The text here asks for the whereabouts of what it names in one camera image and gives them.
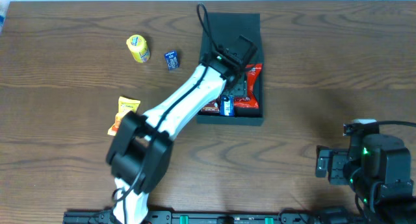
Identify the small blue snack packet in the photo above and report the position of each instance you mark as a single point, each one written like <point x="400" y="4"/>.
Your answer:
<point x="172" y="59"/>

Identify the red Hello Panda box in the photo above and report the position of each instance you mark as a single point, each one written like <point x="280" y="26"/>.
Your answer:
<point x="211" y="108"/>

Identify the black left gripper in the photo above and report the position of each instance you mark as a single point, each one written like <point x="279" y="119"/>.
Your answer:
<point x="240" y="88"/>

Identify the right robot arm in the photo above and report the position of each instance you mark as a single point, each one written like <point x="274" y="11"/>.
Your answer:
<point x="380" y="177"/>

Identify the yellow orange snack bag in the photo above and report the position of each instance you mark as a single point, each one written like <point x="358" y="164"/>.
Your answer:
<point x="125" y="105"/>

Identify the red Hacks candy bag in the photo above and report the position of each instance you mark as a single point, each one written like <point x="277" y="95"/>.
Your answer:
<point x="249" y="101"/>

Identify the yellow candy canister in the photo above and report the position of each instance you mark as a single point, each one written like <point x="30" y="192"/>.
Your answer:
<point x="138" y="48"/>

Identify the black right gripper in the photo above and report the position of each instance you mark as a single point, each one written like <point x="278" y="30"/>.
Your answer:
<point x="333" y="165"/>

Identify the blue Oreo cookie pack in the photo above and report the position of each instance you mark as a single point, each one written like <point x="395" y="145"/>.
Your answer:
<point x="227" y="105"/>

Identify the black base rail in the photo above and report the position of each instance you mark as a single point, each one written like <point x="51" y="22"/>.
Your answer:
<point x="211" y="217"/>

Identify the dark green gift box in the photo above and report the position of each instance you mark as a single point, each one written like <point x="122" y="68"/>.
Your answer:
<point x="225" y="29"/>

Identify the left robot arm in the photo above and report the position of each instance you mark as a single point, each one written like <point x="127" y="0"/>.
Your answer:
<point x="140" y="152"/>

